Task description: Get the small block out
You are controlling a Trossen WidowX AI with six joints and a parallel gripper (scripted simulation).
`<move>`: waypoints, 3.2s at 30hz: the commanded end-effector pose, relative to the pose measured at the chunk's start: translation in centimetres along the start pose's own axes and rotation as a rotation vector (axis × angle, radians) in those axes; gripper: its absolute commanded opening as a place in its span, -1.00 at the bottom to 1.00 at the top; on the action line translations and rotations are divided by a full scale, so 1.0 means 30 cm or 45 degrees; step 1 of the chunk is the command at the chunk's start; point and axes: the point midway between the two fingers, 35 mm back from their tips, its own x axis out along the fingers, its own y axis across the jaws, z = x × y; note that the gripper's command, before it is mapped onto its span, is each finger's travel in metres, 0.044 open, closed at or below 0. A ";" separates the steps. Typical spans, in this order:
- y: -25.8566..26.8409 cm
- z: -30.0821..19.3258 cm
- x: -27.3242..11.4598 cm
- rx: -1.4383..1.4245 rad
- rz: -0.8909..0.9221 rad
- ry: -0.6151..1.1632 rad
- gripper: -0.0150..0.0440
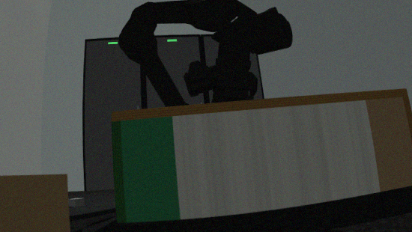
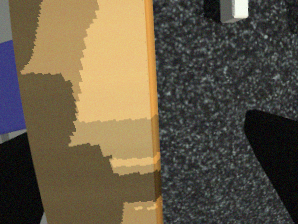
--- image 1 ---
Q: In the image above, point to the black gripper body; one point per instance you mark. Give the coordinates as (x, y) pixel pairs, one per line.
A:
(234, 76)

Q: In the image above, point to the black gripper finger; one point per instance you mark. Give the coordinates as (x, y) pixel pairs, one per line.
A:
(220, 97)

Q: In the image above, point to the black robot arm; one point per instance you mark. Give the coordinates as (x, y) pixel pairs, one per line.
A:
(253, 33)

